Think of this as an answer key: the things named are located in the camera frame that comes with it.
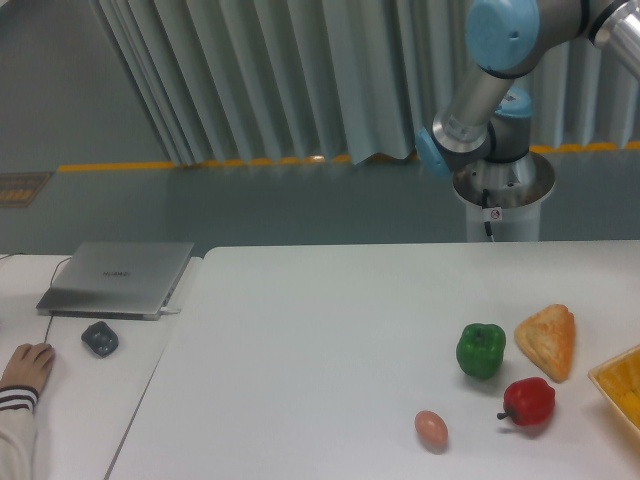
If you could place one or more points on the person's hand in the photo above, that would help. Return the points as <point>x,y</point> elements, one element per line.
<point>30,366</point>

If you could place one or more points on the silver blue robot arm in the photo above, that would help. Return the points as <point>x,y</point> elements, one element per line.
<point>480,100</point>

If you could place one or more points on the white striped sleeve forearm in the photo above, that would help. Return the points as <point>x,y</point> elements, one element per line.
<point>18,431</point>

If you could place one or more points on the green bell pepper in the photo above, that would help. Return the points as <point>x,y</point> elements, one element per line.
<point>480,350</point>

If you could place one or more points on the red bell pepper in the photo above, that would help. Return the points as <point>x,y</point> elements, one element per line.
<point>528,402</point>

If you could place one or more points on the dark grey small device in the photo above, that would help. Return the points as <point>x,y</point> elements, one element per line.
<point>101,339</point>

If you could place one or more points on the silver closed laptop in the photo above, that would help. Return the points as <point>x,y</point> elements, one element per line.
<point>117,280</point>

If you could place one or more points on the brown egg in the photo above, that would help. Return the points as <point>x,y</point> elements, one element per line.
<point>431,429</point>

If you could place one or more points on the pale green curtain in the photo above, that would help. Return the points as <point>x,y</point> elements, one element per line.
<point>245,80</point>

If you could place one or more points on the triangular bread pastry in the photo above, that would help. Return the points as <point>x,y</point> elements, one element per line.
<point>548,340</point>

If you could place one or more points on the yellow woven basket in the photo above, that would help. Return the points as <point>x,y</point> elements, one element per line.
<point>617,413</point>

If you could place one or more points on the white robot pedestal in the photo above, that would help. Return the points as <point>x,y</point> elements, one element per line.
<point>503,201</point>

